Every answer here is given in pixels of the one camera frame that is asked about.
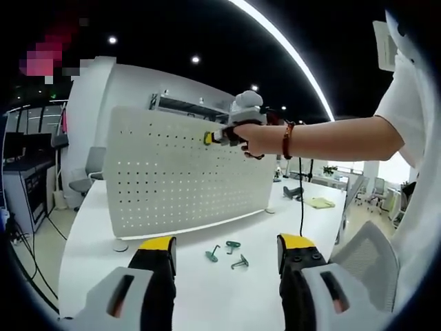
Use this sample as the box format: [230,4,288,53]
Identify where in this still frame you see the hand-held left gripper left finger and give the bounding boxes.
[74,236,178,331]

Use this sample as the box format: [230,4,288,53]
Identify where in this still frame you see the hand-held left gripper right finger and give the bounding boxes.
[276,233,396,331]

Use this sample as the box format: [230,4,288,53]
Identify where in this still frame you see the white perforated mounting plate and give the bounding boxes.
[106,105,276,252]

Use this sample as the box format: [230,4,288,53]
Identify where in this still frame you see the person's right hand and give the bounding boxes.
[234,123,289,160]

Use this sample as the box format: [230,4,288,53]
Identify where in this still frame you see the grey metal shelving unit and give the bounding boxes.
[148,90,238,122]

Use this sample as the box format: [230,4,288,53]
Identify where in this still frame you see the white mesh office chair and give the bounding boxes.
[330,220,400,313]

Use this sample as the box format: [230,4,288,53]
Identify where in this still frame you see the linear ceiling light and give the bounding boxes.
[227,0,335,121]

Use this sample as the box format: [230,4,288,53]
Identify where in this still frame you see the dark grey tool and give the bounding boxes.
[282,185,306,201]

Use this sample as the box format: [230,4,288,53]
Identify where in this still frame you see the yellow cloth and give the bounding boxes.
[306,197,336,210]

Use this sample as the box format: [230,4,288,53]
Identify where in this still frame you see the grey office chair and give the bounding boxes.
[68,146,106,212]

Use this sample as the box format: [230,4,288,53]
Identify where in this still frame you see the round ceiling spotlights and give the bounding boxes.
[108,35,287,112]

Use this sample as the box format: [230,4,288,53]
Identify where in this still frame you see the white ceiling air conditioner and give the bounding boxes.
[373,20,397,72]

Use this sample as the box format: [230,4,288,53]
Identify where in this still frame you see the white worn device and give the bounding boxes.
[384,10,420,66]

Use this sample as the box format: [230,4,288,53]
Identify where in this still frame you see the person's white shirt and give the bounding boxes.
[373,48,441,311]

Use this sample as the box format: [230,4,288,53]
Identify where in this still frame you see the dark computer monitor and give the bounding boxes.
[3,132,37,163]

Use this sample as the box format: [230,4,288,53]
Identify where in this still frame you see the red bead bracelet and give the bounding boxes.
[282,123,296,160]

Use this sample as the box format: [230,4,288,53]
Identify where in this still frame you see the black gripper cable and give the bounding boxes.
[296,157,306,238]

